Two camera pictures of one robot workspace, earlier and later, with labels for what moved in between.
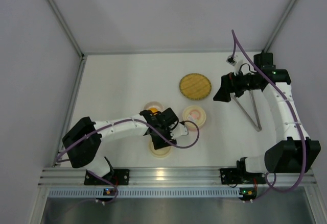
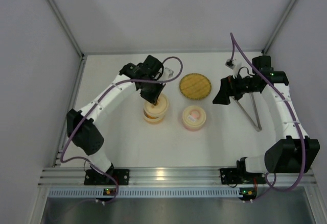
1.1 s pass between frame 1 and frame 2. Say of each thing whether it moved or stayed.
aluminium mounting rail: stayed
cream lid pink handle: stayed
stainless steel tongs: stayed
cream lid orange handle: moved
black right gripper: stayed
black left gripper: moved
